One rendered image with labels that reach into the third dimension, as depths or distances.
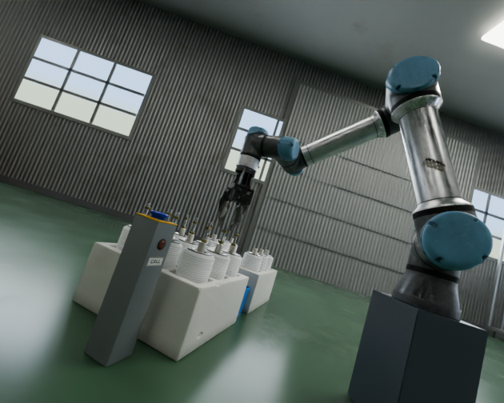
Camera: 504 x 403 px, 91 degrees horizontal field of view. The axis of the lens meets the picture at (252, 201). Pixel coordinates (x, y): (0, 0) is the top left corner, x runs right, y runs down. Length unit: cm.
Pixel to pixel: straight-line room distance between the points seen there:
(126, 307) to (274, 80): 383
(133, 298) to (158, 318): 14
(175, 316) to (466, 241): 67
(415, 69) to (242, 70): 350
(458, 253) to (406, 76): 44
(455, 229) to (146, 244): 64
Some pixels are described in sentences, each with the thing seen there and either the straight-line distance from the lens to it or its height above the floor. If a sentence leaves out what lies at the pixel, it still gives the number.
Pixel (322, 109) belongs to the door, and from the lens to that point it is 406.
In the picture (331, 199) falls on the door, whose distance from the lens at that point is 374.
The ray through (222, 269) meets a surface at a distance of 83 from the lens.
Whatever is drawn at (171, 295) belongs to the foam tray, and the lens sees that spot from 71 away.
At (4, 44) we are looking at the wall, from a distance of 526.
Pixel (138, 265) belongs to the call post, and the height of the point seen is 21.
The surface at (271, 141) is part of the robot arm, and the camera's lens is 82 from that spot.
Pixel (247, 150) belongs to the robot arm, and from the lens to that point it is 84.
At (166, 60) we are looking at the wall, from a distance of 430.
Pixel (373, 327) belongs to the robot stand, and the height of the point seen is 20.
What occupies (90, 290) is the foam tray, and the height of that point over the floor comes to 5.
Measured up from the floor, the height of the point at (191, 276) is 19.
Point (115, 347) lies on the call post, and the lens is 66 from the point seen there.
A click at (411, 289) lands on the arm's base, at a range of 78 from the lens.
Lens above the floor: 35
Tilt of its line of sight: 7 degrees up
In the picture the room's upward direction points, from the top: 18 degrees clockwise
